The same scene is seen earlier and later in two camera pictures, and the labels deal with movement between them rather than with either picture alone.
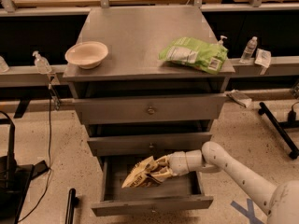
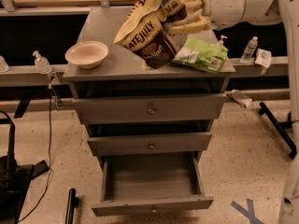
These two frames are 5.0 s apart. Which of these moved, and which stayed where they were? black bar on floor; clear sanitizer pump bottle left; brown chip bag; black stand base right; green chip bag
Moved: brown chip bag
Stayed: clear sanitizer pump bottle left; black bar on floor; green chip bag; black stand base right
